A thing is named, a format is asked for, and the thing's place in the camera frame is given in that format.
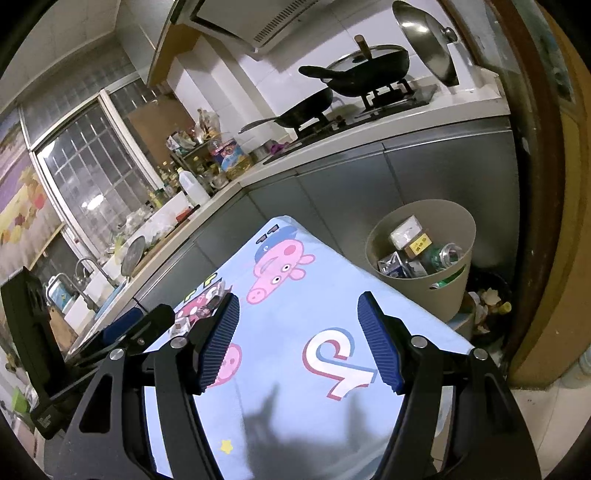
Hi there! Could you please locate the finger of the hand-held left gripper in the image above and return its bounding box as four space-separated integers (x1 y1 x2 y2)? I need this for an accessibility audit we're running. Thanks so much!
68 307 145 371
137 304 177 358

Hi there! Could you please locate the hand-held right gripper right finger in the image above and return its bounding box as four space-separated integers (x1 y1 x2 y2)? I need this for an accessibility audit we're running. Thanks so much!
358 291 542 480

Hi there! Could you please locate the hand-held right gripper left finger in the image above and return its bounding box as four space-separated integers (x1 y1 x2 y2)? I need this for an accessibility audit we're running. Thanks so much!
44 293 241 480

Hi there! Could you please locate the red white snack wrapper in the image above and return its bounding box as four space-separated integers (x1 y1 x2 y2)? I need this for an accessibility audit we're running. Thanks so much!
181 281 230 326

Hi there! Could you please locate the beige plastic bin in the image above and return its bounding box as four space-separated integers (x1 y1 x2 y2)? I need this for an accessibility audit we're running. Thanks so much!
366 199 477 324

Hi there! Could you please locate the clear crumpled plastic wrapper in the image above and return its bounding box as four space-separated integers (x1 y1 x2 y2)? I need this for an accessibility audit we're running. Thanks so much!
168 316 191 341

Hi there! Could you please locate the white sink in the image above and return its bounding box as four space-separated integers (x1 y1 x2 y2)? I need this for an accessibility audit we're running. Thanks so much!
64 272 127 329

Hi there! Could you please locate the blue printed container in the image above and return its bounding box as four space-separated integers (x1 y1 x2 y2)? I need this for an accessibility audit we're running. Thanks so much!
47 278 75 311

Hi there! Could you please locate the round grey plate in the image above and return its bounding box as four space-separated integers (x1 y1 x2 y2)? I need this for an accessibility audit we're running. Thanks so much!
121 235 148 278

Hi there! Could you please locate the steel faucet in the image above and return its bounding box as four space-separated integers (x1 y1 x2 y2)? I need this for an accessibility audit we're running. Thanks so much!
74 256 114 291

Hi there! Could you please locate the blue white carton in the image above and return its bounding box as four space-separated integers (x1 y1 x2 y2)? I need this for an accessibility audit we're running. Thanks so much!
378 251 411 279

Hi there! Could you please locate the blue cartoon printed tablecloth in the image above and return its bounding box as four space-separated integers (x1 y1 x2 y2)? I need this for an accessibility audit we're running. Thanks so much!
143 215 476 480

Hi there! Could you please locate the white box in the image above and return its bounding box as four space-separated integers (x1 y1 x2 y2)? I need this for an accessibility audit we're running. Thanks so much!
389 217 423 247

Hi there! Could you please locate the black bag of scraps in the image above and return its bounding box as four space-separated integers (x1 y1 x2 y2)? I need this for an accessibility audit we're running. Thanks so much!
462 270 515 345

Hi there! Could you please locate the white plastic bottle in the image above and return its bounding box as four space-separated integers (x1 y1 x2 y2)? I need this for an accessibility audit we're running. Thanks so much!
178 168 211 209

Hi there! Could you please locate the barred kitchen window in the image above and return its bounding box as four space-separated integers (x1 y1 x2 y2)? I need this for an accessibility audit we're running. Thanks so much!
21 74 163 260

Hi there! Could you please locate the grey kitchen cabinet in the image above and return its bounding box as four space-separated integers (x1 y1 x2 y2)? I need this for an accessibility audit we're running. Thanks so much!
131 115 522 335

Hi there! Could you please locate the black spice rack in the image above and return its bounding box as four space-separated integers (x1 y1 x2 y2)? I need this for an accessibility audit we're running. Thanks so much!
168 134 223 186

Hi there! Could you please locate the clear plastic bottle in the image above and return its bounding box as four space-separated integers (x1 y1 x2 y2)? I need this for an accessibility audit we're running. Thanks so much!
560 348 591 395

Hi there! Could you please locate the brown cutting board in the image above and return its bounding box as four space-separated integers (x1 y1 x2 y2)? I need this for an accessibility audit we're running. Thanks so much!
127 95 197 156

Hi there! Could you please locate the black gas stove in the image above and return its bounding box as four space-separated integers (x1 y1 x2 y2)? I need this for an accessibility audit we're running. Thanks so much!
264 78 439 163

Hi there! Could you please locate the black frying pan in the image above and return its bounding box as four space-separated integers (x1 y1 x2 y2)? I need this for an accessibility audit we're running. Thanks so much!
239 87 334 136

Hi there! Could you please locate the black wok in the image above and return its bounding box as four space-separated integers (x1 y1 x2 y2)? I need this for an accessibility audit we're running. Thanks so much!
298 44 411 99

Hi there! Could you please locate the glass wok lid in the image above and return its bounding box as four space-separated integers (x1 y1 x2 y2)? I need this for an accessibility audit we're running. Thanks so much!
325 35 403 70

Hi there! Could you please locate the steel pan lid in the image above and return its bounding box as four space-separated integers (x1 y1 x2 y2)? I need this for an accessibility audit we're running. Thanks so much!
392 0 461 88

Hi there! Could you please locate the white range hood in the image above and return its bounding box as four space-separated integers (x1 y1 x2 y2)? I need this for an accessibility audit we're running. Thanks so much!
159 0 352 62

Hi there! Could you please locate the purple yellow wall poster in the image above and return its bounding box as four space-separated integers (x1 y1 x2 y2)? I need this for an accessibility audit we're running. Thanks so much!
0 111 65 278

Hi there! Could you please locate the wooden door frame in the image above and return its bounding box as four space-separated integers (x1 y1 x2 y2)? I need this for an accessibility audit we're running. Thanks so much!
487 0 591 394

